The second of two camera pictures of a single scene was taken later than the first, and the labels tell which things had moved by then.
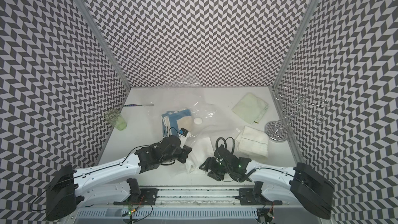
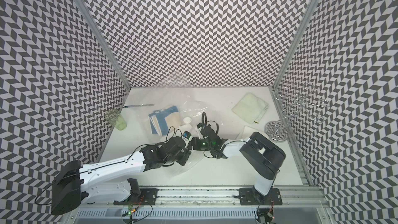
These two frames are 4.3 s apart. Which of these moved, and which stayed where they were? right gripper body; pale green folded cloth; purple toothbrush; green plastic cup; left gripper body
Moved: right gripper body
Stayed: green plastic cup; purple toothbrush; left gripper body; pale green folded cloth
